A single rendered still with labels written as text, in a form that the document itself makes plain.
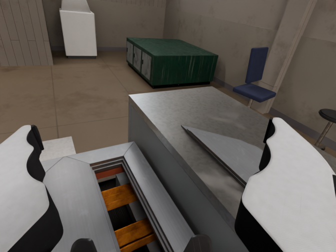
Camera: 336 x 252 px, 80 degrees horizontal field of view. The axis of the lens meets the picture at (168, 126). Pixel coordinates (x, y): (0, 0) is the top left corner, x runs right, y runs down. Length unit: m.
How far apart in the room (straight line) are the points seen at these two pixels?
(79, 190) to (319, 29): 3.53
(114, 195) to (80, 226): 0.34
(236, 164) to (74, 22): 5.33
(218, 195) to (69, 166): 0.63
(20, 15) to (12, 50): 0.70
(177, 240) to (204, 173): 0.23
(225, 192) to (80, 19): 5.40
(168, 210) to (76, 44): 5.30
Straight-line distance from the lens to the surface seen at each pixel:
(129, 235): 0.96
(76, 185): 0.90
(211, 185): 0.66
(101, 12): 6.66
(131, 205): 1.05
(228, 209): 0.62
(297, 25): 3.69
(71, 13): 5.70
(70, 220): 0.81
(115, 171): 1.05
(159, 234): 0.79
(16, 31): 5.25
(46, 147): 1.32
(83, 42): 5.80
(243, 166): 0.74
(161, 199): 0.83
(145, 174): 0.91
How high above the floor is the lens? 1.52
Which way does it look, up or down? 32 degrees down
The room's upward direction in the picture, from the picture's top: 8 degrees clockwise
